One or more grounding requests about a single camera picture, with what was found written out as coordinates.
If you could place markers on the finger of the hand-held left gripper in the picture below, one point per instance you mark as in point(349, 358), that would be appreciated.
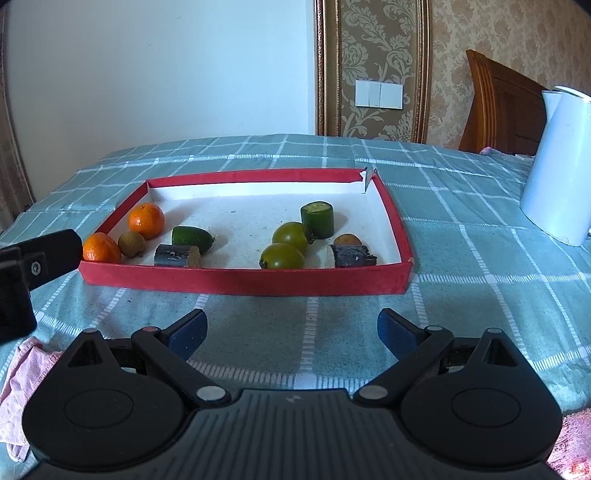
point(51, 258)

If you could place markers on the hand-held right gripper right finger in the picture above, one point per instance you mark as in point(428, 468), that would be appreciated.
point(396, 331)

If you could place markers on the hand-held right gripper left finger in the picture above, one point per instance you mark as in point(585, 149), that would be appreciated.
point(187, 333)

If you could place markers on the orange tangerine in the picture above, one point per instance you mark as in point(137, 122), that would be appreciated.
point(146, 220)
point(100, 249)

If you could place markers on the dark sugarcane piece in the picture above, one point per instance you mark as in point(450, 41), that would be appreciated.
point(352, 256)
point(175, 256)

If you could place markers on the brown kiwi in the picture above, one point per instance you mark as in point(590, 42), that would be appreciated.
point(131, 243)
point(347, 240)

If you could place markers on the dark green cucumber end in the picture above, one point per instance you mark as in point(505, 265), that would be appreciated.
point(190, 237)

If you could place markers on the green tomato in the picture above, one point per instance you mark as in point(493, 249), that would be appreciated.
point(290, 234)
point(281, 257)

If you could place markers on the red cardboard box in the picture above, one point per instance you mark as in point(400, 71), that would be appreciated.
point(240, 217)

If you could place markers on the green cucumber piece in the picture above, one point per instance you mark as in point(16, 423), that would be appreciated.
point(317, 221)

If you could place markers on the teal checkered tablecloth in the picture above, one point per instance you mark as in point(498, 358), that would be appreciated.
point(461, 286)

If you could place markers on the small pink cloth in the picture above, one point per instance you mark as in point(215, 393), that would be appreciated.
point(487, 150)

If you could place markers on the red patterned cloth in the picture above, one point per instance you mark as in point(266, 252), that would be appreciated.
point(575, 443)

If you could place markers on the white electric kettle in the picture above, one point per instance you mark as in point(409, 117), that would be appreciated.
point(558, 175)

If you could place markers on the wooden chair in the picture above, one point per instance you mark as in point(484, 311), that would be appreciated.
point(503, 110)

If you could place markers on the white wall switch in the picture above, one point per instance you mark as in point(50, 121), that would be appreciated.
point(379, 94)

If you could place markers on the gold ornate wall frame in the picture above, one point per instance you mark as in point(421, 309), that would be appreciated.
point(374, 55)

